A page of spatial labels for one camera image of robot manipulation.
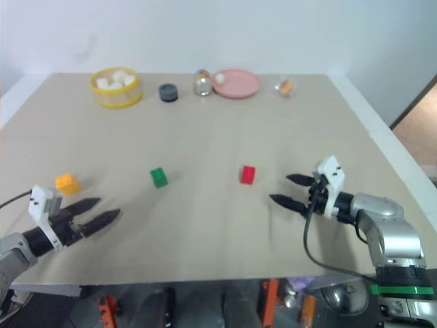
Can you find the dark grey round lid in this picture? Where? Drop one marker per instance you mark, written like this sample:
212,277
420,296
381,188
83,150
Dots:
168,92

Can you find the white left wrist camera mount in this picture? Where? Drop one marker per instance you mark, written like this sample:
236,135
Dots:
42,205

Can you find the white ball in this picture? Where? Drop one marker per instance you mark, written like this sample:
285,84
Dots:
219,78

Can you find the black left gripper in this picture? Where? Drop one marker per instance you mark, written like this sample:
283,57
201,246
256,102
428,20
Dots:
66,226

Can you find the yellow toy block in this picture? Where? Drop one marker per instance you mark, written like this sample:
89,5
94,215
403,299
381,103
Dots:
68,184

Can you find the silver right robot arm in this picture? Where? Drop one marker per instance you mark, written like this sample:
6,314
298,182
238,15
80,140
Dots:
385,232

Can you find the clear cup with snack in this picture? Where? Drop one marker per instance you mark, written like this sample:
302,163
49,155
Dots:
284,86

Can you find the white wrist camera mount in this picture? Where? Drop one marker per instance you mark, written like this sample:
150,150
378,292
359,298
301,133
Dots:
332,181
42,205

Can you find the red toy block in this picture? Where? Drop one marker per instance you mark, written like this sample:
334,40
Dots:
247,174

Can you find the purple crumpled bag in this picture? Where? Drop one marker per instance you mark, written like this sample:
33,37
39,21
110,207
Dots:
300,282

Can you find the glass jar with candies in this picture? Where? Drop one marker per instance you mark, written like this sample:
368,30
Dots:
202,83

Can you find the green toy block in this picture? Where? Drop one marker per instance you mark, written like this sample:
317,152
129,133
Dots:
159,177

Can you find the shiny metal dome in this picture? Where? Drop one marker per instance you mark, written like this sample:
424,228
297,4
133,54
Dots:
341,297

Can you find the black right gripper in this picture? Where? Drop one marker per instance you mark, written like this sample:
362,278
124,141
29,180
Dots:
317,198

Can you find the beige table cloth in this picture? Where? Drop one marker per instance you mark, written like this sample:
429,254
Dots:
191,177

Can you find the white cube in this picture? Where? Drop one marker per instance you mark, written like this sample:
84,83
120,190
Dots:
102,83
123,77

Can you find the yellow rimmed round basket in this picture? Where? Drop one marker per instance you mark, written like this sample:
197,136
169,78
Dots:
116,92

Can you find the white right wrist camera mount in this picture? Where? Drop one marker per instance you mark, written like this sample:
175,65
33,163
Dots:
332,181

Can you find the pink plate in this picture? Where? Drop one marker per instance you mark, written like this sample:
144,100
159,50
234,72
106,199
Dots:
239,85

